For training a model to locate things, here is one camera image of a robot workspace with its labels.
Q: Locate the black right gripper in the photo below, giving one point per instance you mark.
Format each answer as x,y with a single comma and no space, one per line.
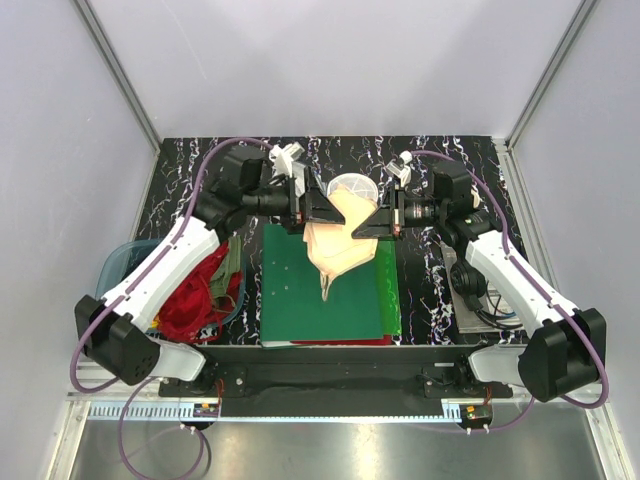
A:
381,225

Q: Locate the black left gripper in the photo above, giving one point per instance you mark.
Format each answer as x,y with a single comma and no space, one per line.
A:
316,206

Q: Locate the beige bra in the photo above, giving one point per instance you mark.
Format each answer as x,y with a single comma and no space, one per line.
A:
331,247

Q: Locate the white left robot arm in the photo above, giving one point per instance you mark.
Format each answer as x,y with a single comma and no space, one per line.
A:
112,329

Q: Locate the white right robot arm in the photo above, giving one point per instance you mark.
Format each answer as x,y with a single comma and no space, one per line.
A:
566,346

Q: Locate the light green plastic folder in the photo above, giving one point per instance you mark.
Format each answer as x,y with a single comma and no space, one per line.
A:
387,288

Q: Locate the olive green garment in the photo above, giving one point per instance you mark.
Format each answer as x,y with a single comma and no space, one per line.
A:
221,280

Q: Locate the red folder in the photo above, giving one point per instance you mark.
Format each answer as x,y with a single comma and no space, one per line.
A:
383,341

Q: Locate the red garment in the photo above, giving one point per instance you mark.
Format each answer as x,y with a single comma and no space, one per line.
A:
187,316

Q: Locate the blue plastic basket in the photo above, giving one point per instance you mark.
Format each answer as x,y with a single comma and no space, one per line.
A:
126,258

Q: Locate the black round camera lens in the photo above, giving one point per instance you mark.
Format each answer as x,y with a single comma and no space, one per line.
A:
468,283

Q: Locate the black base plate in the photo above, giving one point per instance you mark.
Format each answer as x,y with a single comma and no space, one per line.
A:
429,371

